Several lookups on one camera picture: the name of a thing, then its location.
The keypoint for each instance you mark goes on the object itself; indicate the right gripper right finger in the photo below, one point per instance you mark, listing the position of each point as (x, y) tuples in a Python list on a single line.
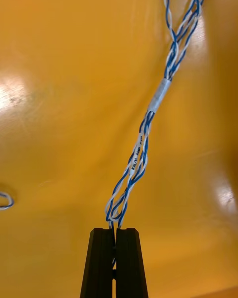
[(130, 265)]

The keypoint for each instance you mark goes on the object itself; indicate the yellow-orange plastic bin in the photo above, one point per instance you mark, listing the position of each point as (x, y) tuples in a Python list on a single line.
[(62, 129)]

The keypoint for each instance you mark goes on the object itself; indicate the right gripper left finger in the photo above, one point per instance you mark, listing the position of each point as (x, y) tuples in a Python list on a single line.
[(99, 265)]

